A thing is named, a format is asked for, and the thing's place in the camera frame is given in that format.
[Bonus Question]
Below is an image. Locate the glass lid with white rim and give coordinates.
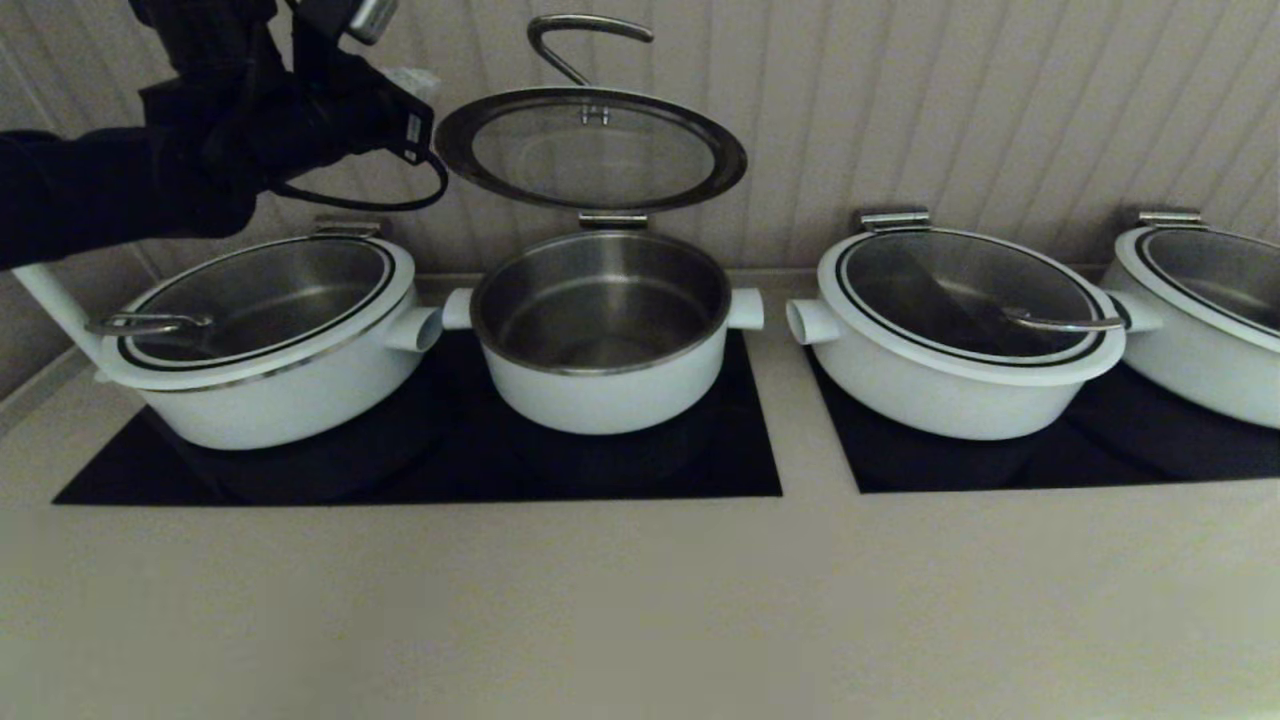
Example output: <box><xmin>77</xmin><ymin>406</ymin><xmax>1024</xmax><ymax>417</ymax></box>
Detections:
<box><xmin>1112</xmin><ymin>228</ymin><xmax>1280</xmax><ymax>356</ymax></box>
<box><xmin>88</xmin><ymin>237</ymin><xmax>417</xmax><ymax>391</ymax></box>
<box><xmin>815</xmin><ymin>230</ymin><xmax>1126</xmax><ymax>388</ymax></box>
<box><xmin>434</xmin><ymin>14</ymin><xmax>748</xmax><ymax>213</ymax></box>

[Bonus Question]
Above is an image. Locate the white round cooking pot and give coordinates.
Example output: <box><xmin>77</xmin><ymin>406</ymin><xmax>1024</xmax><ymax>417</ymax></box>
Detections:
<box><xmin>440</xmin><ymin>228</ymin><xmax>766</xmax><ymax>436</ymax></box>
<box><xmin>98</xmin><ymin>235</ymin><xmax>446</xmax><ymax>451</ymax></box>
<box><xmin>1100</xmin><ymin>228</ymin><xmax>1280</xmax><ymax>431</ymax></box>
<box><xmin>785</xmin><ymin>230</ymin><xmax>1166</xmax><ymax>442</ymax></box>

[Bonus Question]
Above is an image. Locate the white slanted pole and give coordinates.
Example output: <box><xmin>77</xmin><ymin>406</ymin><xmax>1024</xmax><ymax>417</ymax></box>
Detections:
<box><xmin>12</xmin><ymin>262</ymin><xmax>109</xmax><ymax>366</ymax></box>

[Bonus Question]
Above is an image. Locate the black glass induction cooktop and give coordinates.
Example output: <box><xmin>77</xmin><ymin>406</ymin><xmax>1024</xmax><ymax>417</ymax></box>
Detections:
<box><xmin>52</xmin><ymin>330</ymin><xmax>783</xmax><ymax>505</ymax></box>
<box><xmin>805</xmin><ymin>350</ymin><xmax>1280</xmax><ymax>494</ymax></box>

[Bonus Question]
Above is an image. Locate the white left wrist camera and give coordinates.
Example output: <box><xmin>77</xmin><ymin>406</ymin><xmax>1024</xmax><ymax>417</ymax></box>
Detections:
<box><xmin>300</xmin><ymin>0</ymin><xmax>399</xmax><ymax>46</ymax></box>

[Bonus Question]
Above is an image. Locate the looped black left arm cable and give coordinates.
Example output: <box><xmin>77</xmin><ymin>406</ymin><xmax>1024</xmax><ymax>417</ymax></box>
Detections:
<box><xmin>270</xmin><ymin>150</ymin><xmax>449</xmax><ymax>213</ymax></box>

